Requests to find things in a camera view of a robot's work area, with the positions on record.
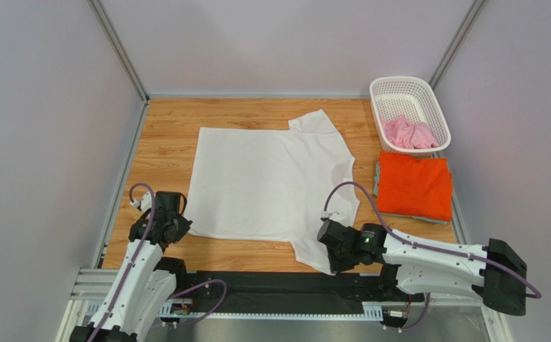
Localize white t shirt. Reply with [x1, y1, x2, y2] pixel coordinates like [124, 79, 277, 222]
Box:
[185, 110, 359, 274]

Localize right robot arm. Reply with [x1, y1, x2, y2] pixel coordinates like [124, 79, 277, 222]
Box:
[317, 219, 527, 316]

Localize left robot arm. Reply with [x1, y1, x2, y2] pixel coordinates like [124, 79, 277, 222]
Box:
[69, 191, 192, 341]

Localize folded orange t shirt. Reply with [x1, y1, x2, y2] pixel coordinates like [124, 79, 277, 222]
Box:
[377, 152, 453, 222]

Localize pink t shirt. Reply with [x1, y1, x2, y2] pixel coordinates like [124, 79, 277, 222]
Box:
[380, 115, 440, 150]

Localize white plastic laundry basket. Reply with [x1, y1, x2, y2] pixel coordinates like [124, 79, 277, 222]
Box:
[369, 76, 451, 157]

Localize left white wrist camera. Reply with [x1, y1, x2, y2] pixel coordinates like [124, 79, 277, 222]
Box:
[130, 192, 153, 213]

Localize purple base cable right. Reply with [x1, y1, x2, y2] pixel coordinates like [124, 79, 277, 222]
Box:
[381, 291, 431, 332]

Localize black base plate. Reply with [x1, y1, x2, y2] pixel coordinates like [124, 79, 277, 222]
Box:
[177, 271, 425, 315]

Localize aluminium frame rail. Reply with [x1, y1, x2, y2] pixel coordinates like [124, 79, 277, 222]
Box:
[66, 267, 501, 323]

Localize left corner aluminium post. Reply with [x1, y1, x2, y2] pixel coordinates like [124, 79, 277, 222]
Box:
[87, 0, 150, 105]

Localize corner aluminium post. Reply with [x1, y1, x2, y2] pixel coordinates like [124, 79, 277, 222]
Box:
[429, 0, 489, 90]
[87, 0, 150, 105]

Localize right corner aluminium post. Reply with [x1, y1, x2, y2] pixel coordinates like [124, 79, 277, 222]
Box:
[429, 0, 489, 90]

